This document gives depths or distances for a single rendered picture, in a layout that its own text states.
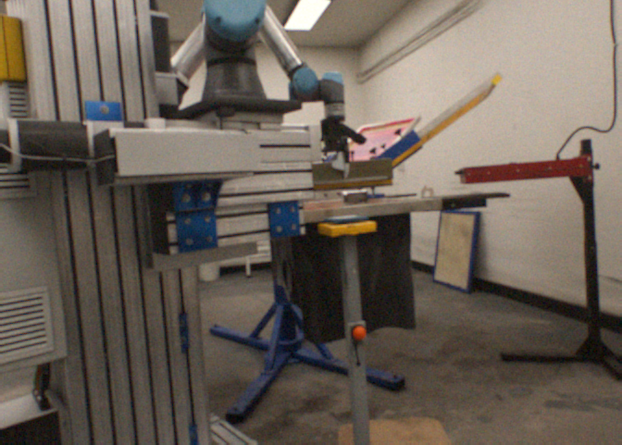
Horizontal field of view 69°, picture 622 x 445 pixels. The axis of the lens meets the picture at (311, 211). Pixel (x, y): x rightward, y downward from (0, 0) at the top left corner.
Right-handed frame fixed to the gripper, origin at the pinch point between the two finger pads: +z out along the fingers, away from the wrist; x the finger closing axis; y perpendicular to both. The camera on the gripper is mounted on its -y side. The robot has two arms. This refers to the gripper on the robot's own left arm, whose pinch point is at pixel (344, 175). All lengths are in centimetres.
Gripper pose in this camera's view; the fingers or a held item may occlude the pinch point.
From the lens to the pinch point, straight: 161.4
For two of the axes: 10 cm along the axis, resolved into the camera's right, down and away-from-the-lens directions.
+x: 2.7, 0.3, -9.6
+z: 0.7, 10.0, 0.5
